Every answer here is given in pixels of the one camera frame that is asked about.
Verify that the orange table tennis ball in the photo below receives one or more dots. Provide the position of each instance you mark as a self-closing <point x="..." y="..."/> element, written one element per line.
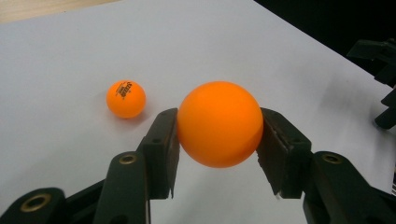
<point x="220" y="124"/>
<point x="126" y="101"/>

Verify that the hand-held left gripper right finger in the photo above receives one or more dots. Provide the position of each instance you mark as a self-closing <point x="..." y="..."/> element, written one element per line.
<point x="283" y="152"/>

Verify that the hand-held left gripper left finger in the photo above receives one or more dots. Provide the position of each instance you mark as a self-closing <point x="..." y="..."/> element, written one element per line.
<point x="160" y="149"/>

